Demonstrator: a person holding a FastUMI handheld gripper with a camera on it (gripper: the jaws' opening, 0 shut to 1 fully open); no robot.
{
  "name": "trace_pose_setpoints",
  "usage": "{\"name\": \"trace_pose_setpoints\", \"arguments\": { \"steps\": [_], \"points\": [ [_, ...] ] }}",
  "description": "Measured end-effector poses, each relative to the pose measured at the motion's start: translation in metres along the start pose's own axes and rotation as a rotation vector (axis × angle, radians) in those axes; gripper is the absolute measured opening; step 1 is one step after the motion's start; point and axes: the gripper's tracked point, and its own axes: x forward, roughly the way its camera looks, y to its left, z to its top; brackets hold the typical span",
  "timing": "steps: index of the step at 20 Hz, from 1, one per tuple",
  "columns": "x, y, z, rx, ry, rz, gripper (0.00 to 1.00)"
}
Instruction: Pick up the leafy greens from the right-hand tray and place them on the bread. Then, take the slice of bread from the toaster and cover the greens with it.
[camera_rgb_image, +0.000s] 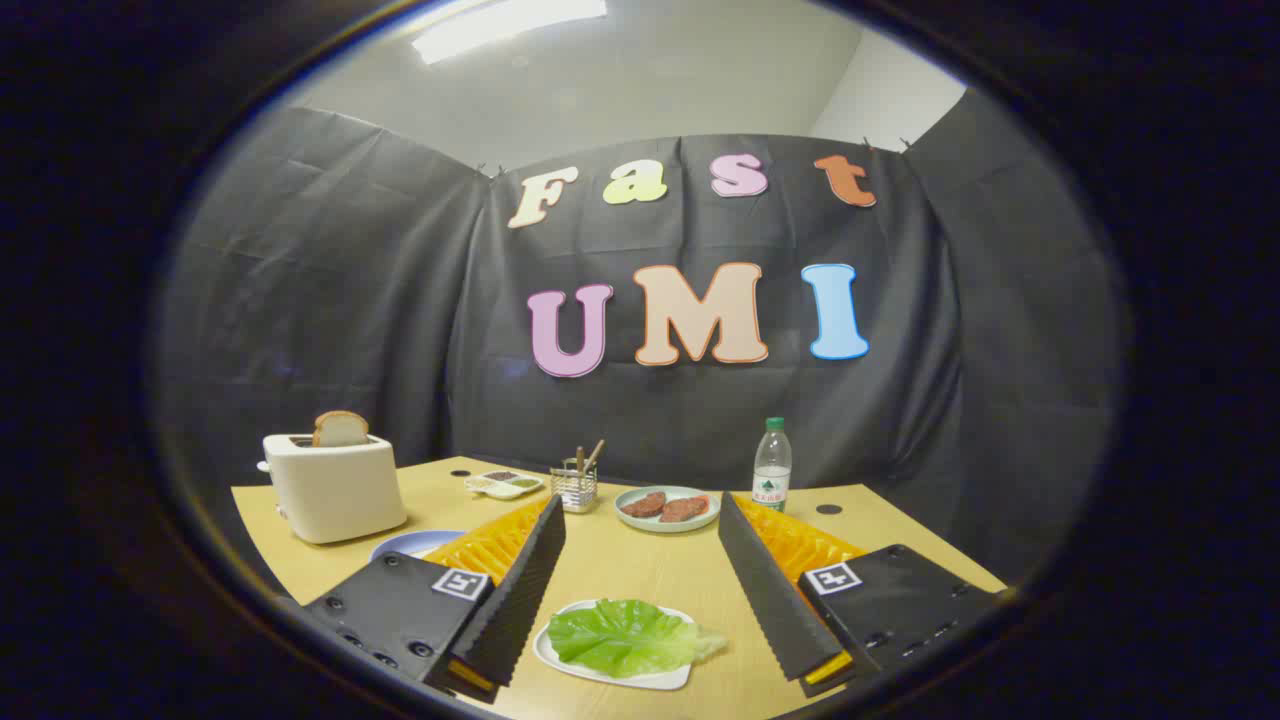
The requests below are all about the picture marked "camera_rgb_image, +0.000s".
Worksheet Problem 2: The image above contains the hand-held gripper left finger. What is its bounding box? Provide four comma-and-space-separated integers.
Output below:
300, 493, 567, 704

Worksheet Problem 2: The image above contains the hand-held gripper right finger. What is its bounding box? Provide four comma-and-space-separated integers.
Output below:
717, 491, 1011, 699

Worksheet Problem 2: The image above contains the green lettuce leaf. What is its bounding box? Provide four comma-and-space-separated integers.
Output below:
547, 598, 729, 680

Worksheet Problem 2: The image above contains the bread slice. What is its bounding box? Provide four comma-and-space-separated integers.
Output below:
312, 410, 371, 448

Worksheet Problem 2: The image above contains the white divided condiment dish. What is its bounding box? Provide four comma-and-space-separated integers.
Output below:
464, 469, 546, 501

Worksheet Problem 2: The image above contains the blue plate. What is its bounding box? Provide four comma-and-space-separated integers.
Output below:
369, 529, 467, 563

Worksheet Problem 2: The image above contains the white plate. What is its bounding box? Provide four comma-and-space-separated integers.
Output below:
533, 598, 698, 692

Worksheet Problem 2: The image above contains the clear plastic water bottle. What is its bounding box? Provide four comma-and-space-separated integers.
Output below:
752, 417, 793, 513

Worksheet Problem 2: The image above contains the pale green plate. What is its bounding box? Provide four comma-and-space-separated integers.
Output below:
614, 485, 722, 534

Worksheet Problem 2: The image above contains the white toaster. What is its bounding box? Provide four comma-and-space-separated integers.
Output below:
257, 432, 409, 545

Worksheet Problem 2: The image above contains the black backdrop cloth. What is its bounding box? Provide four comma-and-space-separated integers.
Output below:
150, 88, 1131, 591

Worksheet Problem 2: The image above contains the ceiling light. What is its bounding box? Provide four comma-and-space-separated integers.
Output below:
410, 0, 609, 66

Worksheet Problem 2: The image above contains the wire mesh utensil holder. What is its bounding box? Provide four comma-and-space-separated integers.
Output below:
550, 460, 599, 514

